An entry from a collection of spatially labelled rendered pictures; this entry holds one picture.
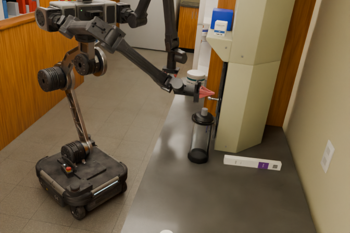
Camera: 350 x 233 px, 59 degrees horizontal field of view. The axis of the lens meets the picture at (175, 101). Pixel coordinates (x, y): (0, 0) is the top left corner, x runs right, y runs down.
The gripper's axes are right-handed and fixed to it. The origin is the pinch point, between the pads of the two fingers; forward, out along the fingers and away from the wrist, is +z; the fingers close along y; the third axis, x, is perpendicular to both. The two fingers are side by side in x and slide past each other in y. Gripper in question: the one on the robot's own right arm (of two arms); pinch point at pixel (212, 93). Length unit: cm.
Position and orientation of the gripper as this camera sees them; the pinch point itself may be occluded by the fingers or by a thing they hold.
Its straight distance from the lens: 157.4
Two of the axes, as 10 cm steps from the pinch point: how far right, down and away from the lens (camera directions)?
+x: 1.9, -3.9, 9.0
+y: 0.6, -9.1, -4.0
